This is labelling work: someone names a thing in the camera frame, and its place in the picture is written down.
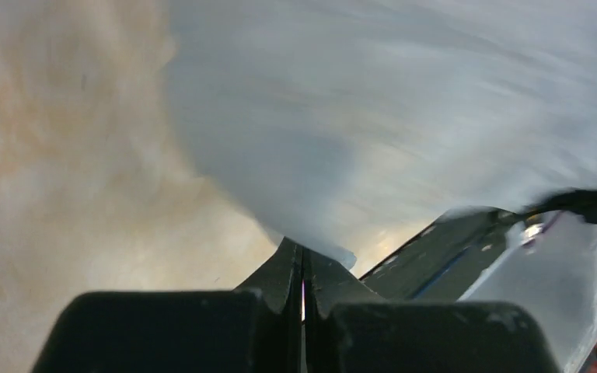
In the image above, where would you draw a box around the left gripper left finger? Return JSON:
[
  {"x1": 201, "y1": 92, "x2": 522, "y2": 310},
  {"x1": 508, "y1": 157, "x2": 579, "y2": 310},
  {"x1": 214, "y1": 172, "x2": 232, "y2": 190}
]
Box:
[{"x1": 33, "y1": 239, "x2": 303, "y2": 372}]

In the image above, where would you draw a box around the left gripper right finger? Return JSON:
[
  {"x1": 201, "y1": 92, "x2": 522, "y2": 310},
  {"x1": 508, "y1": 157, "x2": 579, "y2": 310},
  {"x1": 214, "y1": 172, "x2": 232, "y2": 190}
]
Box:
[{"x1": 302, "y1": 250, "x2": 559, "y2": 372}]

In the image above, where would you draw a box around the light blue trash bag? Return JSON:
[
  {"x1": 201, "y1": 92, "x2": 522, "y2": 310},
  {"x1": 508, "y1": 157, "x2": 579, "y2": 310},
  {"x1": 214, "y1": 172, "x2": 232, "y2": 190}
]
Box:
[{"x1": 169, "y1": 1, "x2": 597, "y2": 260}]

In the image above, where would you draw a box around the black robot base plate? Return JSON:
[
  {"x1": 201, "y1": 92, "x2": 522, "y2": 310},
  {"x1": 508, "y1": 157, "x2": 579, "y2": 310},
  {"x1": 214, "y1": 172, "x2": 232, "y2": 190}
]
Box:
[{"x1": 359, "y1": 208, "x2": 516, "y2": 300}]

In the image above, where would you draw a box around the aluminium frame rail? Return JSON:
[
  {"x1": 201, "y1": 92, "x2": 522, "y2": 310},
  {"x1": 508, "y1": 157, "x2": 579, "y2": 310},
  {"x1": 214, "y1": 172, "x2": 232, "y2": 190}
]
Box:
[{"x1": 461, "y1": 211, "x2": 597, "y2": 372}]

